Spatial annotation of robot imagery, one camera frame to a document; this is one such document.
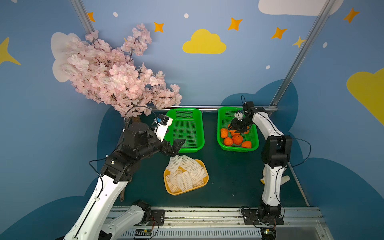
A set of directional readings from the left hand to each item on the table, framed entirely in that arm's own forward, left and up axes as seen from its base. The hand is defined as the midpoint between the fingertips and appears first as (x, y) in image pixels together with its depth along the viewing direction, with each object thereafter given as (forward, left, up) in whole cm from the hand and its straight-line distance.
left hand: (175, 132), depth 62 cm
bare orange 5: (+22, -34, -27) cm, 48 cm away
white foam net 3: (-11, -4, -27) cm, 30 cm away
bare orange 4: (+15, -43, -32) cm, 55 cm away
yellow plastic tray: (-5, +6, -30) cm, 31 cm away
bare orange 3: (+20, -37, -31) cm, 52 cm away
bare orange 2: (+18, -31, -32) cm, 48 cm away
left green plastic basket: (+37, -3, -38) cm, 53 cm away
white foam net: (-2, +2, -25) cm, 25 cm away
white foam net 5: (-6, -11, -30) cm, 33 cm away
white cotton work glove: (-5, -62, -36) cm, 72 cm away
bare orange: (+26, -29, -33) cm, 51 cm away
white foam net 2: (-2, -6, -27) cm, 28 cm away
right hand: (+25, -34, -27) cm, 51 cm away
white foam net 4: (-11, +3, -32) cm, 33 cm away
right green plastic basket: (+45, -33, -36) cm, 67 cm away
